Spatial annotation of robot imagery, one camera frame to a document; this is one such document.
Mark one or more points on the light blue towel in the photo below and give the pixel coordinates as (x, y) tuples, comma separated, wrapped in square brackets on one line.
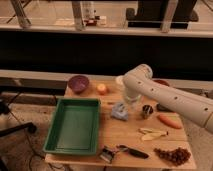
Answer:
[(119, 111)]

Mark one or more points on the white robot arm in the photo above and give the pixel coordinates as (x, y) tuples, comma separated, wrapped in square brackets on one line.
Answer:
[(195, 108)]

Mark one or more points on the white plastic cup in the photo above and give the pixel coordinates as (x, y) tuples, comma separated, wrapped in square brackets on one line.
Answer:
[(119, 82)]

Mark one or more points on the small metal cup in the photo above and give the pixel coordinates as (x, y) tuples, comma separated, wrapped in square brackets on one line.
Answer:
[(147, 110)]

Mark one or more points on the red yellow apple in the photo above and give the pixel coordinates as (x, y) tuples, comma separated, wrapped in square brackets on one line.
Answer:
[(102, 89)]

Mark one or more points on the purple bowl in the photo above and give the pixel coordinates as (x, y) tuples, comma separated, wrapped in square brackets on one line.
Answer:
[(78, 83)]

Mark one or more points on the green plastic tray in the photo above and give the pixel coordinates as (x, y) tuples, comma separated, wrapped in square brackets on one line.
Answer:
[(74, 127)]

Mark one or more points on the orange bowl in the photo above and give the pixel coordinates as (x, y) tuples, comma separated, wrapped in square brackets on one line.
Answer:
[(161, 82)]

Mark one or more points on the orange carrot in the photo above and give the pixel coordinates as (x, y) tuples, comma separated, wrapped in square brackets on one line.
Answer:
[(164, 119)]

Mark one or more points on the bunch of dark grapes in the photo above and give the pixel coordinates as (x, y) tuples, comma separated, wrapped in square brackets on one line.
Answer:
[(177, 156)]

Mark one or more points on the black office chair base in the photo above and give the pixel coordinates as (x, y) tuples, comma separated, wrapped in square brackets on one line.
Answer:
[(29, 126)]

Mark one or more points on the black handled peeler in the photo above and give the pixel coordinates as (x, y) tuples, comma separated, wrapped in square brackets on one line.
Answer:
[(133, 152)]

